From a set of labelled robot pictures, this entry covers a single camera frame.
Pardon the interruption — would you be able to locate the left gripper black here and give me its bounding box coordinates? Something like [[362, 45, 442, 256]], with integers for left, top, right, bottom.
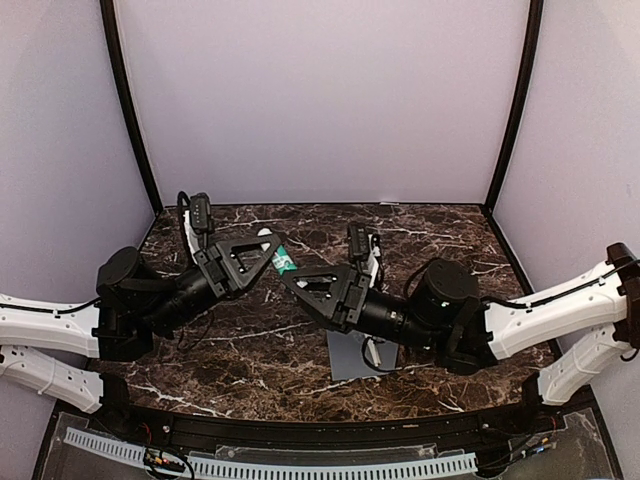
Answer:
[[141, 233, 283, 338]]

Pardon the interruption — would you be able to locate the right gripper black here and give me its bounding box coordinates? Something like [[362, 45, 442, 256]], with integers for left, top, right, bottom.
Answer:
[[279, 264, 441, 353]]

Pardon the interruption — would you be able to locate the grey envelope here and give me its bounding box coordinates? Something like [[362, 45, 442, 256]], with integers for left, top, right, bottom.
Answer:
[[327, 331, 398, 381]]

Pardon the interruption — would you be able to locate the beige letter paper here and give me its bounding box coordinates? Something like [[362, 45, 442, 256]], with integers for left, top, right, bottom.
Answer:
[[365, 336, 382, 368]]

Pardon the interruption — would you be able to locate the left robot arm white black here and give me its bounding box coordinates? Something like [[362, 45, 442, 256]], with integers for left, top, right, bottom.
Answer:
[[1, 234, 281, 436]]

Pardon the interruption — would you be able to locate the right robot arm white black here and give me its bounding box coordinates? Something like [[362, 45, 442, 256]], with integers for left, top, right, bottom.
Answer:
[[282, 243, 639, 434]]

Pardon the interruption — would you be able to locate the small electronics board with leds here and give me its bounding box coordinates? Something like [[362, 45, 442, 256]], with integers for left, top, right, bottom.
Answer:
[[143, 450, 185, 472]]

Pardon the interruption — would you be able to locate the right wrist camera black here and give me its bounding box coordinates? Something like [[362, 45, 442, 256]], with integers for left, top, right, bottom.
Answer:
[[347, 223, 384, 287]]

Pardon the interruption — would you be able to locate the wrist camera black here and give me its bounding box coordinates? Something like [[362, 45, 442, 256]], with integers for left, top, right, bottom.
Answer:
[[347, 223, 384, 287], [176, 191, 215, 260]]

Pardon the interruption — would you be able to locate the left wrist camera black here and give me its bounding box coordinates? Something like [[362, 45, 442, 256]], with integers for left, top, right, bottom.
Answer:
[[176, 191, 215, 260]]

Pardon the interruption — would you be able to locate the black left frame post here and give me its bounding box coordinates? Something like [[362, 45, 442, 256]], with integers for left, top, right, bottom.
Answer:
[[99, 0, 164, 216]]

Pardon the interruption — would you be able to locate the black frame post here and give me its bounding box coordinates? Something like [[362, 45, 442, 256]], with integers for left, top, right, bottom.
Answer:
[[483, 0, 544, 216], [99, 0, 164, 216]]

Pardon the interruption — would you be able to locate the black front table rail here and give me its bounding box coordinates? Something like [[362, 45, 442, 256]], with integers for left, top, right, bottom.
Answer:
[[89, 388, 566, 462]]

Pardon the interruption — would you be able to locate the white slotted cable duct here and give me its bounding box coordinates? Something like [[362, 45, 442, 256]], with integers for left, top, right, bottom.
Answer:
[[63, 427, 478, 479]]

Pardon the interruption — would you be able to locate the black right frame post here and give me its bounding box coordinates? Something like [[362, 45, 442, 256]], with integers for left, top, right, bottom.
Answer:
[[483, 0, 544, 216]]

